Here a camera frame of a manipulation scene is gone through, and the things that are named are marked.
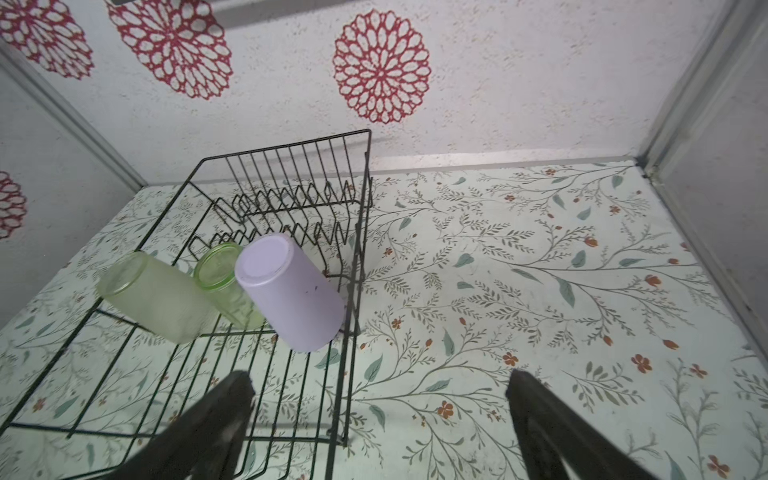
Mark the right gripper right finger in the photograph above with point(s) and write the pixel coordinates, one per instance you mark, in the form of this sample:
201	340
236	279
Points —
556	442

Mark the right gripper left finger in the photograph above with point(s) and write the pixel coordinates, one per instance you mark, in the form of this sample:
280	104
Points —
203	443

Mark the frosted pale green cup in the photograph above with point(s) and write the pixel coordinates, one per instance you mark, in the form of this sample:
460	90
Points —
158	297

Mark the purple plastic cup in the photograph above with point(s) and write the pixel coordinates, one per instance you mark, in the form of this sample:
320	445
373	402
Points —
293	295

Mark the green glass mug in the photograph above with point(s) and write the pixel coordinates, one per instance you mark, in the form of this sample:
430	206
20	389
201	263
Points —
214	274

